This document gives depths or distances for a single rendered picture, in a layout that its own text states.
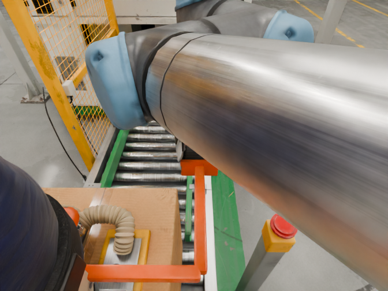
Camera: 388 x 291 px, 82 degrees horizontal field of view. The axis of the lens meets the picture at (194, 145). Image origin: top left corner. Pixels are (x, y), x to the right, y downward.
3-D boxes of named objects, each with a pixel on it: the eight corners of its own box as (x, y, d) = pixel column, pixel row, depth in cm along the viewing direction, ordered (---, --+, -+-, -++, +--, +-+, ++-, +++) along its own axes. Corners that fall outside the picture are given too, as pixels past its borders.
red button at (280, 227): (265, 218, 65) (268, 211, 62) (289, 219, 65) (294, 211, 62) (271, 242, 60) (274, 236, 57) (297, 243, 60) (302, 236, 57)
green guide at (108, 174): (137, 77, 220) (135, 68, 214) (147, 77, 220) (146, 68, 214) (70, 241, 105) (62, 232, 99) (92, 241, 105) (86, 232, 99)
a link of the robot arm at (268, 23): (237, 117, 23) (178, 75, 29) (305, 85, 27) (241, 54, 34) (251, 34, 17) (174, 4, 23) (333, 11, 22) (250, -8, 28)
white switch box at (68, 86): (70, 90, 119) (66, 79, 114) (76, 90, 119) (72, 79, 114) (66, 96, 114) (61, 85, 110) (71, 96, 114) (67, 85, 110)
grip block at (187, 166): (182, 150, 59) (181, 136, 56) (215, 150, 59) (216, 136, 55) (181, 175, 53) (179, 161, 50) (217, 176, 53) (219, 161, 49)
